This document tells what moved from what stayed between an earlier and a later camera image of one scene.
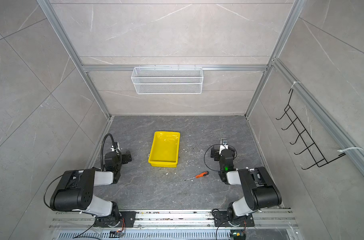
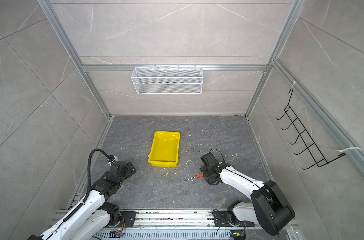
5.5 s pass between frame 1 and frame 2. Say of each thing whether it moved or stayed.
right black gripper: moved
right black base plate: stayed
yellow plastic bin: stayed
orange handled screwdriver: stayed
